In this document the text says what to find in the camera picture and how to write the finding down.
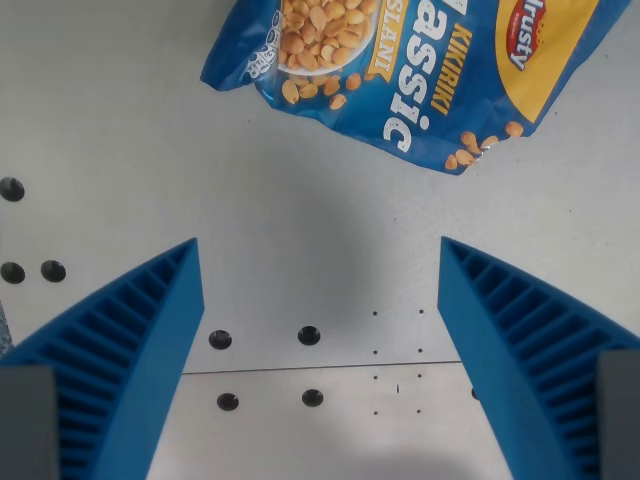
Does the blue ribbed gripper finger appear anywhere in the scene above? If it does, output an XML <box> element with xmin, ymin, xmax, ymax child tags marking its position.
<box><xmin>0</xmin><ymin>237</ymin><xmax>207</xmax><ymax>480</ymax></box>
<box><xmin>437</xmin><ymin>236</ymin><xmax>640</xmax><ymax>480</ymax></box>

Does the blue peanut snack bag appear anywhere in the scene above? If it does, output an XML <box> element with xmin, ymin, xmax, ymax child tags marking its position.
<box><xmin>200</xmin><ymin>0</ymin><xmax>635</xmax><ymax>177</ymax></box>

